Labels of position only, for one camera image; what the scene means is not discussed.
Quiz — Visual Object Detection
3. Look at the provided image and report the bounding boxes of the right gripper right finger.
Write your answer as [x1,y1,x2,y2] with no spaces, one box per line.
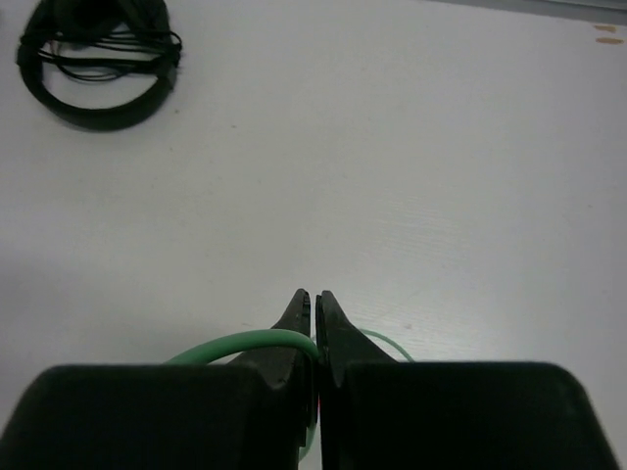
[315,291,618,469]

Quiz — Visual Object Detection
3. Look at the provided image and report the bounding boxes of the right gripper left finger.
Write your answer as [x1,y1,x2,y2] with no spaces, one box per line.
[1,290,318,469]

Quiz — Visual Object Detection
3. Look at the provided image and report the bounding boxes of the green headphone cable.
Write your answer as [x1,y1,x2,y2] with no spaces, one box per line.
[164,328,415,464]

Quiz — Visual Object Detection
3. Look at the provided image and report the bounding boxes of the black headphones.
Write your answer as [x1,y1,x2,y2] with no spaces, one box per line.
[16,0,182,131]

